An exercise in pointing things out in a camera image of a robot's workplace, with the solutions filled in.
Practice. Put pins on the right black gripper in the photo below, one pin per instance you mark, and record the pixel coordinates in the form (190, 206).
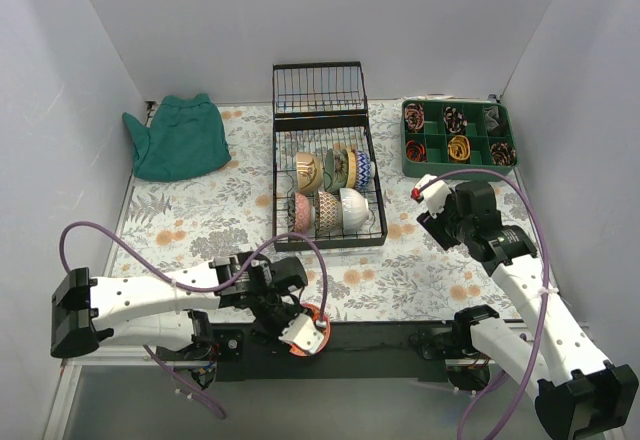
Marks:
(435, 230)

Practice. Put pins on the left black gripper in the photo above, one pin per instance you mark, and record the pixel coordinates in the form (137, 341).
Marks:
(279, 320)

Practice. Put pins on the red floral pattern bowl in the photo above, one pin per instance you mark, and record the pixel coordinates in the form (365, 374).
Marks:
(322, 322)

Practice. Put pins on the plain white bowl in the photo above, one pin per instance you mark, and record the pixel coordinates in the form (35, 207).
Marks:
(355, 210)

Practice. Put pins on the blue zigzag red bowl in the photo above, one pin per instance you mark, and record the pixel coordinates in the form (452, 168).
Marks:
(365, 170)

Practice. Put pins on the pink patterned bowl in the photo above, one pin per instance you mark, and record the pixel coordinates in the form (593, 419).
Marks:
(302, 213)

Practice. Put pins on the dark patterned bowl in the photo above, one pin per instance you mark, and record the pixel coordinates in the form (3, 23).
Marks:
(328, 213)

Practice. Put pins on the yellow sun pattern bowl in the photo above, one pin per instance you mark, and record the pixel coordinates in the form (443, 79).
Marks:
(352, 169)

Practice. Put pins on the green celadon bowl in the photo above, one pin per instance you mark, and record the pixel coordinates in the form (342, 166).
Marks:
(335, 170)

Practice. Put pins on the beige white bowl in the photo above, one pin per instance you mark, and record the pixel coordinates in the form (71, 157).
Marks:
(309, 172)

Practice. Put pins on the black wire dish rack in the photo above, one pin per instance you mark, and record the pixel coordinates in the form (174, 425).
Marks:
(317, 107)

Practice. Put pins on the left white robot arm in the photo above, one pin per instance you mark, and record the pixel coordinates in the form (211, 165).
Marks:
(89, 311)

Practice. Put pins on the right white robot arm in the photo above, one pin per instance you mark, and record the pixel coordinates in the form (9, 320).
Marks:
(576, 390)

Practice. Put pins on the yellow coiled band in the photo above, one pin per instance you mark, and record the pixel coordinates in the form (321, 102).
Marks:
(459, 149)

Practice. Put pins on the orange black coiled band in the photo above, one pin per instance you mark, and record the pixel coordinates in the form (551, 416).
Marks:
(416, 151)

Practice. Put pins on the dark orange coiled band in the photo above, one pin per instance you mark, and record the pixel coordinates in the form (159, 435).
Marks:
(503, 154)

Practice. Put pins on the green compartment tray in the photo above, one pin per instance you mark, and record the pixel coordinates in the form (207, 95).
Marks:
(443, 135)

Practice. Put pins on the black pink coiled band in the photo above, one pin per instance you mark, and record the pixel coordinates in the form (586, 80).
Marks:
(454, 120)

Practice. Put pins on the red black coiled band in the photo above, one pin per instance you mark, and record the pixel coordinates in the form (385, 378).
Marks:
(414, 116)

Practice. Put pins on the green cloth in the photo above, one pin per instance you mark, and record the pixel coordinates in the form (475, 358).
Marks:
(186, 139)

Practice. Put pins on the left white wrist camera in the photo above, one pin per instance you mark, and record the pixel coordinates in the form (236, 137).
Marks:
(302, 333)

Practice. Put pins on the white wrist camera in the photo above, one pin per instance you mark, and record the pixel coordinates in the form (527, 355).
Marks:
(432, 192)
(302, 333)

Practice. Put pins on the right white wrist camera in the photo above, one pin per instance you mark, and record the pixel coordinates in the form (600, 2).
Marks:
(432, 192)

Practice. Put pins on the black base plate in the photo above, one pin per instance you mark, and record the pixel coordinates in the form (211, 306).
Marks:
(355, 350)

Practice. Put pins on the aluminium frame rail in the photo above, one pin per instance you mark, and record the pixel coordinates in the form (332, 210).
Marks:
(119, 393)

